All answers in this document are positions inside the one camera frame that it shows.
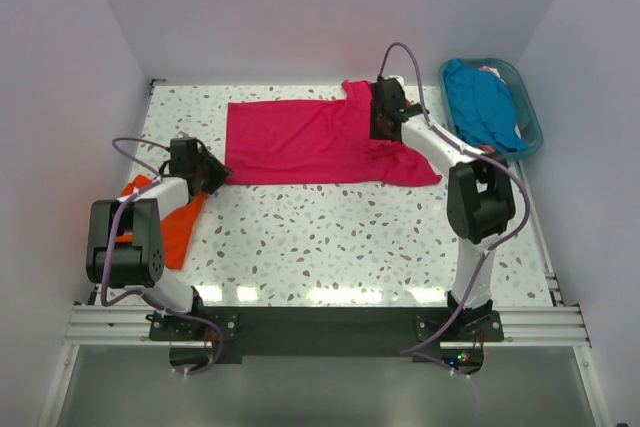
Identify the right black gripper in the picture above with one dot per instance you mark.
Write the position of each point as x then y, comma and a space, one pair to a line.
375, 132

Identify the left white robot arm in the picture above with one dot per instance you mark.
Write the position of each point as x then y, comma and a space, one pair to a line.
138, 241

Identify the pink t shirt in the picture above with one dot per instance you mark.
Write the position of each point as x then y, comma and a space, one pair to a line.
298, 141

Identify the blue t shirt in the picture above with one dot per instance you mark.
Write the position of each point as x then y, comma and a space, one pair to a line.
482, 108

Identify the aluminium frame rail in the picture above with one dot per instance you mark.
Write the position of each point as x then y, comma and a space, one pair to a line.
556, 326

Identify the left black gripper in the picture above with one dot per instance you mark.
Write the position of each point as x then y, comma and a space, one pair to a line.
220, 172

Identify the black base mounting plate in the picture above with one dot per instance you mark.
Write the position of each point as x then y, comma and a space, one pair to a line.
229, 335

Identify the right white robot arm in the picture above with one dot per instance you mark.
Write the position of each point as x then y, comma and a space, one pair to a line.
479, 199

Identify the white cloth in basket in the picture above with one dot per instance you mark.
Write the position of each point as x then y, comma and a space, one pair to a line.
494, 71

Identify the teal plastic basket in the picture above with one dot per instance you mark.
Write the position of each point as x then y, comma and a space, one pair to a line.
527, 125

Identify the folded orange t shirt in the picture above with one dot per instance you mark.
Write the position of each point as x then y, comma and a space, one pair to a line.
178, 214

